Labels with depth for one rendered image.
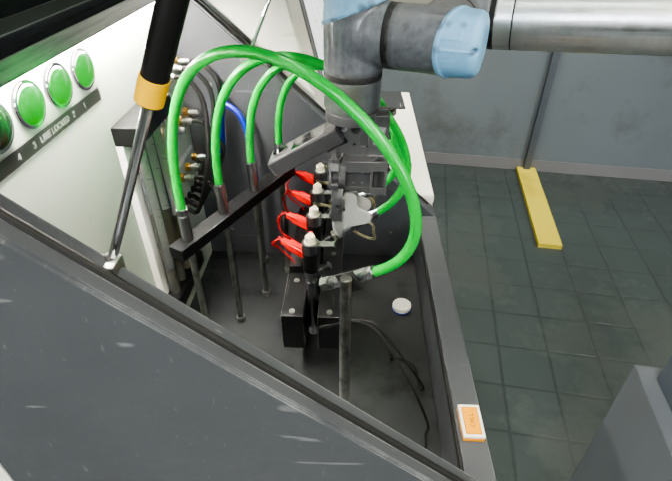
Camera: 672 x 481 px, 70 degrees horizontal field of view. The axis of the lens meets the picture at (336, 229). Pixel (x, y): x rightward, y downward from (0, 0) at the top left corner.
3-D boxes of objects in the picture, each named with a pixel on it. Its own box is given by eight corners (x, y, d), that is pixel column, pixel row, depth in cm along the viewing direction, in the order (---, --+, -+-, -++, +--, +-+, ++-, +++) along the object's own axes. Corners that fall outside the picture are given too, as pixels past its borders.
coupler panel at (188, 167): (195, 205, 95) (162, 44, 77) (178, 205, 95) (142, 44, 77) (211, 174, 106) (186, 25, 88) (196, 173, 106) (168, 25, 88)
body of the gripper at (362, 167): (385, 200, 68) (391, 120, 61) (324, 199, 68) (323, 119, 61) (383, 174, 74) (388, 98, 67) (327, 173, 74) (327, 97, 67)
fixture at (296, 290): (339, 374, 89) (339, 316, 80) (285, 372, 89) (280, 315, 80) (344, 258, 116) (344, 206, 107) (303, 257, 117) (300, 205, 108)
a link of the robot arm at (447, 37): (499, -4, 57) (409, -11, 60) (484, 15, 48) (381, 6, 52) (487, 63, 61) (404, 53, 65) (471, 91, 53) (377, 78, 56)
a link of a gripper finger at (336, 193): (341, 227, 70) (342, 174, 65) (331, 227, 70) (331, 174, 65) (342, 209, 74) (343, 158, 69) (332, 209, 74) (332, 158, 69)
